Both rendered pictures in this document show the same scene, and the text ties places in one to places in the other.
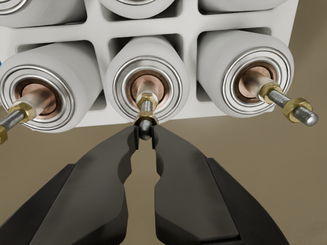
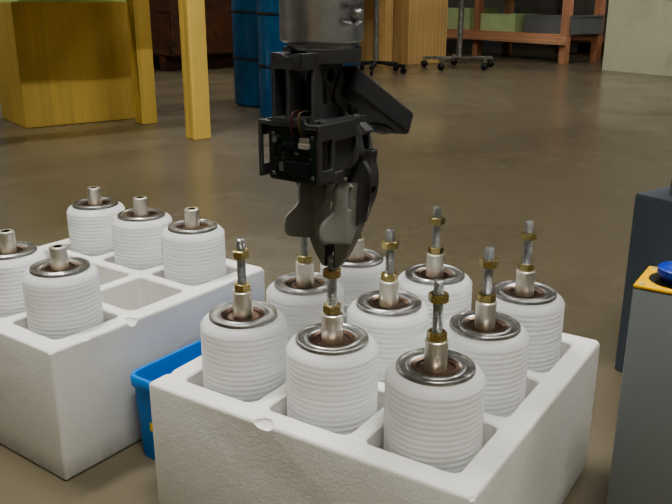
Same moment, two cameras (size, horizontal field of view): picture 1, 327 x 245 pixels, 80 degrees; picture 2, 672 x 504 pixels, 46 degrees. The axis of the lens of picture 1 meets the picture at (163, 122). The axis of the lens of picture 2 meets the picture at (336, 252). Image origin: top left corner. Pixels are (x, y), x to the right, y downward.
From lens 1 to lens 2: 0.81 m
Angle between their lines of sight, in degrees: 97
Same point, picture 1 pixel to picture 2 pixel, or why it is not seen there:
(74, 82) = (281, 321)
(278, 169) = not seen: outside the picture
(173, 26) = not seen: hidden behind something
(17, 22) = (287, 298)
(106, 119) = (237, 408)
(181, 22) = not seen: hidden behind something
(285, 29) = (513, 433)
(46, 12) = (307, 309)
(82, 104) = (267, 330)
